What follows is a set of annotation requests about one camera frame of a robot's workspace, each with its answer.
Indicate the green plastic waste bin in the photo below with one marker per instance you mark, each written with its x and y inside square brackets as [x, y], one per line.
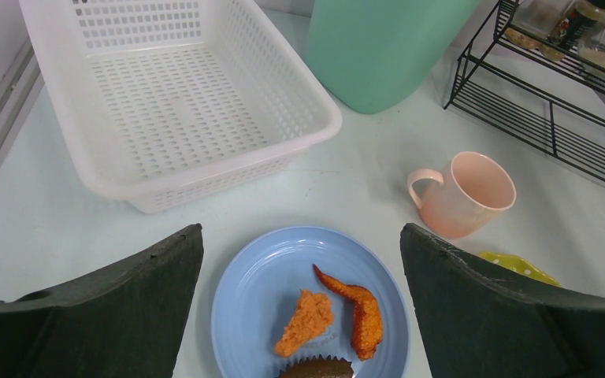
[373, 54]

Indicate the orange chicken wing toy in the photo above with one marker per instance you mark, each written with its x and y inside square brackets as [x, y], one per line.
[367, 326]

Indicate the dark brown sea cucumber toy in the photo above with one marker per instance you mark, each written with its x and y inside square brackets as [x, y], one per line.
[318, 367]

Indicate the pink ceramic mug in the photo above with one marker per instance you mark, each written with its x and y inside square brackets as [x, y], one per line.
[468, 193]

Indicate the black wire two-tier rack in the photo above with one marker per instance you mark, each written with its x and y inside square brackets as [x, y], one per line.
[529, 97]

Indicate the orange fried food piece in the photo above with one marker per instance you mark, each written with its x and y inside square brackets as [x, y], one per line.
[312, 316]

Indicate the small black-lid spice jar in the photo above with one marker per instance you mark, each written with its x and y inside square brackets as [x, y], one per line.
[570, 20]

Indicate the white plastic perforated basket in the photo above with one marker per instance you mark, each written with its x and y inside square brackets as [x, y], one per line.
[164, 102]

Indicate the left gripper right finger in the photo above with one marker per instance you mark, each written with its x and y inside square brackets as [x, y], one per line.
[478, 319]

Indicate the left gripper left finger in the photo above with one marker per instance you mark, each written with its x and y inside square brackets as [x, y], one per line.
[126, 319]

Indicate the green scalloped plate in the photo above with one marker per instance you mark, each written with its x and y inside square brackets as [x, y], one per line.
[519, 265]

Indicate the left aluminium frame post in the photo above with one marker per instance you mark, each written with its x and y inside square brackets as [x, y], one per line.
[19, 90]

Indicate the blue round plate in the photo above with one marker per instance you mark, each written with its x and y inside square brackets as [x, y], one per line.
[257, 295]

